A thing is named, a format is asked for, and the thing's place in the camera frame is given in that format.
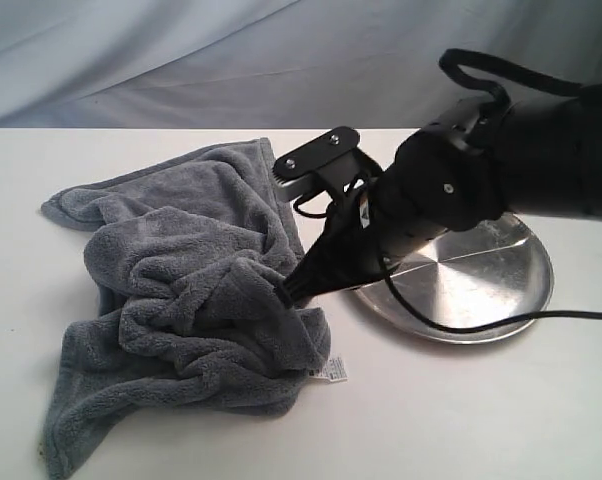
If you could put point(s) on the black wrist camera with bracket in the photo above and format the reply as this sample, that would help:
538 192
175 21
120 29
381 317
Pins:
327 163

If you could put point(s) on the grey fluffy towel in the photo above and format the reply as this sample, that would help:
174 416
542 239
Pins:
186 255

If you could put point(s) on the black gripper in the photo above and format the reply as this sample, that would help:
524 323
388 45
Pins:
346 256

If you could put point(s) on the grey backdrop cloth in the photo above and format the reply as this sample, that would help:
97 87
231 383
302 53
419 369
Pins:
269 64

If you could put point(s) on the round stainless steel plate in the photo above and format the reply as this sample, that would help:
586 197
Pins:
466 279

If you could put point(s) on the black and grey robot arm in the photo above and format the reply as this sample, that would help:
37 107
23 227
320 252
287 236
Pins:
542 157

